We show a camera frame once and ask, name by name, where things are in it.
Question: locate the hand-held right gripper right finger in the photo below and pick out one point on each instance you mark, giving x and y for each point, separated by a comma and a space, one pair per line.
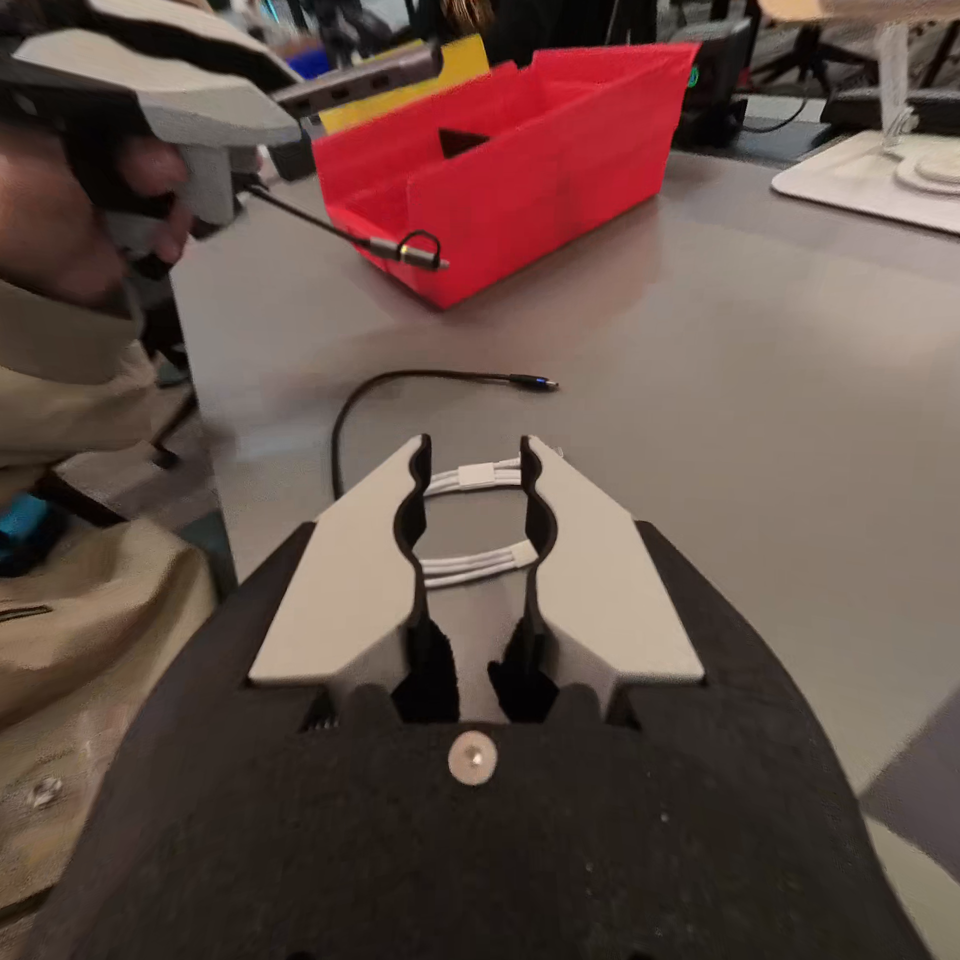
615, 600

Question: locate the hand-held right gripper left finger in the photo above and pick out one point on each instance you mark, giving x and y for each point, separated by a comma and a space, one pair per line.
337, 600

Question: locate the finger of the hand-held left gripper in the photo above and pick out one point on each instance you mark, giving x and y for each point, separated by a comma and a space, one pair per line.
165, 15
202, 112

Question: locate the grey USB hub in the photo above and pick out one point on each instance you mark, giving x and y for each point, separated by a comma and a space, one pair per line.
352, 84

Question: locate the red plastic bin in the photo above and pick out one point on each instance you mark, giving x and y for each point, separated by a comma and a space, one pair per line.
525, 187

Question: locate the person's left forearm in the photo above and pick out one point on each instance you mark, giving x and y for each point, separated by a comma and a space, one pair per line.
60, 360

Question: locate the grey desk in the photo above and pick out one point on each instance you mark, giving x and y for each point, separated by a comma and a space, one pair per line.
750, 375

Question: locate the person's left hand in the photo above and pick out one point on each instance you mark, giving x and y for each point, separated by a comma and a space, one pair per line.
45, 225

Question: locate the yellow plastic bin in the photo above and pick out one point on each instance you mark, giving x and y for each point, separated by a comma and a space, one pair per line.
450, 64

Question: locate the black bin divider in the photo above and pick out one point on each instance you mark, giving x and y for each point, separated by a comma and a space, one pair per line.
459, 141

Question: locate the black charger green lights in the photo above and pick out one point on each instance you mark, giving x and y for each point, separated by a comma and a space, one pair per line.
720, 75

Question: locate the white side table column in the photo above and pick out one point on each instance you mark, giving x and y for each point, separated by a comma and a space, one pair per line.
892, 75

